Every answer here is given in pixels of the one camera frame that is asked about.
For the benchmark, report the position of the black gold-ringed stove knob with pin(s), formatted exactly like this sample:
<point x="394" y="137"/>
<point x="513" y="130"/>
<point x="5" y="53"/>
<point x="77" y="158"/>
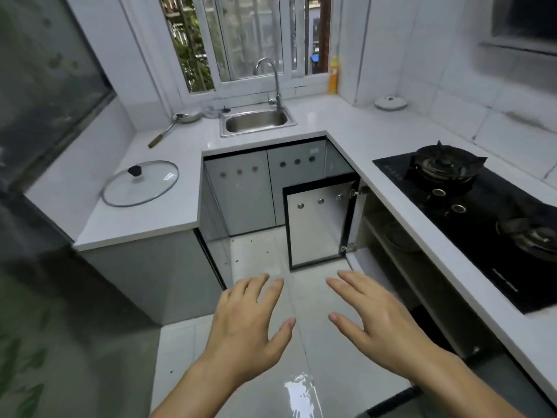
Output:
<point x="438" y="192"/>
<point x="458" y="208"/>

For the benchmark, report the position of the black glass gas stove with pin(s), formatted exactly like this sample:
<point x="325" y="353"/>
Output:
<point x="478" y="239"/>

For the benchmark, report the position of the row of grey cabinet doors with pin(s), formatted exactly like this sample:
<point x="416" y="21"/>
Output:
<point x="243" y="191"/>

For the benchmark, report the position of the white floral plate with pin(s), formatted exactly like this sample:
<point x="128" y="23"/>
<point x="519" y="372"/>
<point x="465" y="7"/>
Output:
<point x="400" y="237"/>

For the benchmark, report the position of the white window frame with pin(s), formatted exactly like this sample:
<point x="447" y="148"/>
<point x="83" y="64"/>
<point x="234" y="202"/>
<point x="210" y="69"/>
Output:
<point x="256" y="87"/>

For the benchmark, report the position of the glass pot lid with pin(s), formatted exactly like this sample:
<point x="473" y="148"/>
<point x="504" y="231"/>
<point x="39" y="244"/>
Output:
<point x="148" y="187"/>

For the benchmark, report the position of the stainless steel sink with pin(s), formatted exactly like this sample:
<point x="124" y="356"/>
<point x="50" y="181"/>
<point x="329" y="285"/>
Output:
<point x="256" y="121"/>

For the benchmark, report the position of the person's left hand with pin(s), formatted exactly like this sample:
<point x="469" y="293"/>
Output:
<point x="243" y="335"/>

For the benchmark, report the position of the person's right hand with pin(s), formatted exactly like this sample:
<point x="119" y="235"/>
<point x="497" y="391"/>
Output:
<point x="391" y="339"/>

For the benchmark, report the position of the grey kitchen cabinet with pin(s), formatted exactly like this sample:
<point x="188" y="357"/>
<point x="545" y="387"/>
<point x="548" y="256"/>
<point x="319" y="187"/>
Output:
<point x="357" y="222"/>

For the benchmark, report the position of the yellow bottle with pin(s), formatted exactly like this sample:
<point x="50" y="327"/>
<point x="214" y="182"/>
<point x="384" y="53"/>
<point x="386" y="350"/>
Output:
<point x="333" y="78"/>

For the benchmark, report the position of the white countertop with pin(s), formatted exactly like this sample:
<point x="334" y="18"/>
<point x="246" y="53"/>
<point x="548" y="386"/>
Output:
<point x="143" y="226"/>

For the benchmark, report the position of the dark glass sliding door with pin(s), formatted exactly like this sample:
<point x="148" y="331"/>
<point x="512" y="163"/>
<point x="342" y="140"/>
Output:
<point x="43" y="82"/>

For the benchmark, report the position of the black iron burner grate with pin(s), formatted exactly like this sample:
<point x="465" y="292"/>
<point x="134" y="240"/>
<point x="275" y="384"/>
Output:
<point x="535" y="239"/>
<point x="444" y="163"/>

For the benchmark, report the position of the small white round dish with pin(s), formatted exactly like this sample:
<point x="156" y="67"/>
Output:
<point x="391" y="103"/>

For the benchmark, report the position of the chrome faucet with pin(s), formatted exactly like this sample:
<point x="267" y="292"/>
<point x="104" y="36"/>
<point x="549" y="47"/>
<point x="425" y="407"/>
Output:
<point x="277" y="91"/>

